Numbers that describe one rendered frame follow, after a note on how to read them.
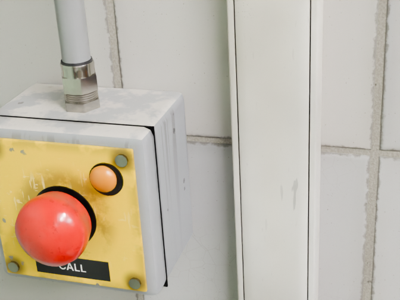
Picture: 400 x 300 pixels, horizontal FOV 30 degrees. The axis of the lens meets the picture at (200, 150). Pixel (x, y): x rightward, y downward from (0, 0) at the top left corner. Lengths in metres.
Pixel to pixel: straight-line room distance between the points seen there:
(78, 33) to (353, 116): 0.16
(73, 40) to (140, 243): 0.11
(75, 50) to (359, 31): 0.15
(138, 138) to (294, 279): 0.14
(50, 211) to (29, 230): 0.02
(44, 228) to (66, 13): 0.11
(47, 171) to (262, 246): 0.14
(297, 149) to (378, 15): 0.08
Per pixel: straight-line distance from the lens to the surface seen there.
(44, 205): 0.39
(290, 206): 0.43
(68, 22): 0.40
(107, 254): 0.42
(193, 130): 0.45
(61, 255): 0.40
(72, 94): 0.42
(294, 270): 0.46
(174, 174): 0.43
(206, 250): 0.49
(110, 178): 0.38
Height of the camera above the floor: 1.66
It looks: 25 degrees down
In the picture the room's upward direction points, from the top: 3 degrees counter-clockwise
